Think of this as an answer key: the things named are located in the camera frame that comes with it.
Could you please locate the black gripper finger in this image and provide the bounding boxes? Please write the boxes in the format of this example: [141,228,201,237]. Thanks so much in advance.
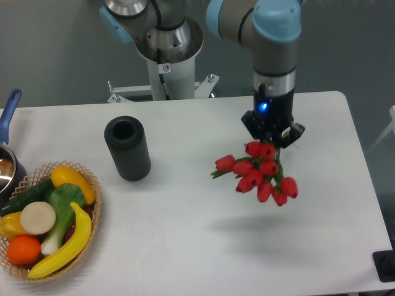
[241,111,262,139]
[277,122,306,149]

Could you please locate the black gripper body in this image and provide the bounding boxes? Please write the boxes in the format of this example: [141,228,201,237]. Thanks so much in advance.
[248,84,294,143]

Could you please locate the red tulip bouquet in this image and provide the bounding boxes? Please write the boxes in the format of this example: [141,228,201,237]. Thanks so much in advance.
[210,139,299,207]

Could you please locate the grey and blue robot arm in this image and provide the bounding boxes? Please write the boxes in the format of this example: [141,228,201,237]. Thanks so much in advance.
[99,1,305,148]

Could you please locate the white chair part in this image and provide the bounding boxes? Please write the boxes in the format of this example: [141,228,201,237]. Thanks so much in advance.
[368,106,395,153]

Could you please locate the dark grey ribbed vase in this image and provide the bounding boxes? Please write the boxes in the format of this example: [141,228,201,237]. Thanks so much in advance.
[104,115,151,181]

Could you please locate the black device at table edge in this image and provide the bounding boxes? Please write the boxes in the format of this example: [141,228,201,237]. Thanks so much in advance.
[372,250,394,282]

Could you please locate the dark red vegetable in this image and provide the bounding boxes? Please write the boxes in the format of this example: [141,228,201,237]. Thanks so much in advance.
[64,205,94,243]

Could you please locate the yellow banana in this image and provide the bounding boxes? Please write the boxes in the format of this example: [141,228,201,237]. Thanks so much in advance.
[27,202,92,279]

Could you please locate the green bok choy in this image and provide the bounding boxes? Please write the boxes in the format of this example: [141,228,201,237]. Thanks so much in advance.
[41,183,85,257]

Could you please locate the green cucumber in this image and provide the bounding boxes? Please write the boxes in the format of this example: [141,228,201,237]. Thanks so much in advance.
[1,179,54,217]

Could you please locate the beige round mushroom cap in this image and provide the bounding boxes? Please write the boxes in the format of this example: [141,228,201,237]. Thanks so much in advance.
[20,202,56,235]

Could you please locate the yellow bell pepper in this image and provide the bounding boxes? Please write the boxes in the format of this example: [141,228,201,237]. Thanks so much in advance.
[1,212,29,240]

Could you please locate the orange fruit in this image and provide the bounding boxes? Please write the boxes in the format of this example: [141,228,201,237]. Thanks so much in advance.
[6,236,41,265]

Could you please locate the woven wicker basket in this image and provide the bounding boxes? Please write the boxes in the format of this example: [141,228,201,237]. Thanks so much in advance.
[1,161,102,282]

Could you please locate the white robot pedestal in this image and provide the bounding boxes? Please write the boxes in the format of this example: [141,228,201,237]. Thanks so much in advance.
[115,17,220,101]

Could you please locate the blue handled saucepan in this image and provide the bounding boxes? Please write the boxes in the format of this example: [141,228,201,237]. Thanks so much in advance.
[1,89,26,207]

